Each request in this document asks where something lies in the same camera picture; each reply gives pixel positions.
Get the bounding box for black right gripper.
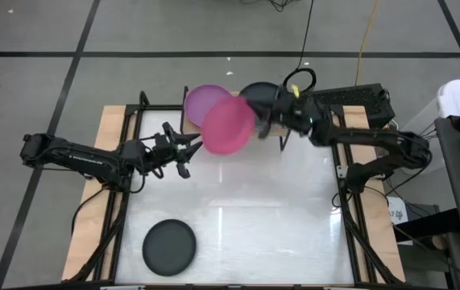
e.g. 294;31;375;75
249;83;323;140

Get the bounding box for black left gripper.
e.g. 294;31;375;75
144;122;205;180

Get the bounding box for dark grey plate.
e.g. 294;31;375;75
142;218;197;277
238;81;281;118

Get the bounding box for pink plate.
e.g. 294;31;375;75
201;96;256;156

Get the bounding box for purple plate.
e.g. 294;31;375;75
184;84;233;128

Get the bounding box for white table cover sheet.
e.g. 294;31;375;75
114;108;355;285

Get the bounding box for white paper label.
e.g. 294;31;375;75
386;196;410;226

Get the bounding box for black aluminium table frame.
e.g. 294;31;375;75
62;90;406;290

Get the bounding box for black coiled cable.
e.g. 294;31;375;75
281;0;318;94

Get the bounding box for yellow cable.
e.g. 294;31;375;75
354;0;382;86

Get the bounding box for thin black cable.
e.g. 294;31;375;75
70;186;109;237

